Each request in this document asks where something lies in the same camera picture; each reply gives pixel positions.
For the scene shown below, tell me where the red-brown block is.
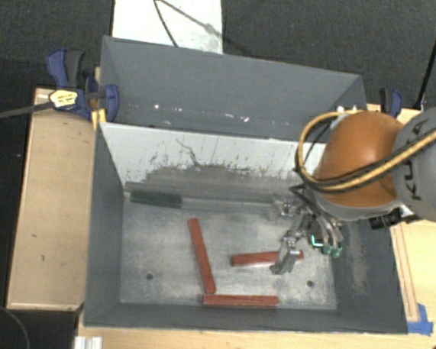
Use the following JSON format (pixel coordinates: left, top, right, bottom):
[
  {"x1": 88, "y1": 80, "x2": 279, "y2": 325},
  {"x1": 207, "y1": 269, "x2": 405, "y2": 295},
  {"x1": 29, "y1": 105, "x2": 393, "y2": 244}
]
[
  {"x1": 180, "y1": 217, "x2": 224, "y2": 296},
  {"x1": 229, "y1": 244, "x2": 305, "y2": 275},
  {"x1": 201, "y1": 288, "x2": 282, "y2": 314}
]

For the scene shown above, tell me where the black cylinder on white bracket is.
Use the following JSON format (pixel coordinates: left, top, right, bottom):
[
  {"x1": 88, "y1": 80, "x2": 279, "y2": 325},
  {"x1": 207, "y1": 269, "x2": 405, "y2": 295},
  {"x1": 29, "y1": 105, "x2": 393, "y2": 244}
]
[{"x1": 367, "y1": 202, "x2": 418, "y2": 234}]

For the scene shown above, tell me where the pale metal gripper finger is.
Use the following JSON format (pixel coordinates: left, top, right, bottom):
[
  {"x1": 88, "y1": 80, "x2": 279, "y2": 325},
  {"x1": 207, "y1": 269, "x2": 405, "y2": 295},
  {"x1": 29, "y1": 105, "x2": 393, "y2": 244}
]
[
  {"x1": 282, "y1": 245, "x2": 302, "y2": 275},
  {"x1": 269, "y1": 237, "x2": 292, "y2": 276}
]

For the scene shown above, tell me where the grey metal bin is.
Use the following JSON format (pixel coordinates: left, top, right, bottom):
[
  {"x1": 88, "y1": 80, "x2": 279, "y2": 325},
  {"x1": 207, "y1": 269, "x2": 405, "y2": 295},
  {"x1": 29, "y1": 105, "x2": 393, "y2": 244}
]
[{"x1": 74, "y1": 34, "x2": 434, "y2": 349}]

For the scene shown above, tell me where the pale wood board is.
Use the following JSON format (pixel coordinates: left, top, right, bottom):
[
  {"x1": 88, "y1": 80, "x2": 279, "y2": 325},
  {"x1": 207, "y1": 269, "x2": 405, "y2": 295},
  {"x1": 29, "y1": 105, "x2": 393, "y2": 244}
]
[{"x1": 5, "y1": 85, "x2": 105, "y2": 317}]

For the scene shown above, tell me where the dark green flat block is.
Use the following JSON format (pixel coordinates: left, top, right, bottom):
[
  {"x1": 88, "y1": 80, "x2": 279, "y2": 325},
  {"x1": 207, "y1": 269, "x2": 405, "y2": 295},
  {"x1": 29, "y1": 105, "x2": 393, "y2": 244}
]
[{"x1": 128, "y1": 188, "x2": 185, "y2": 210}]

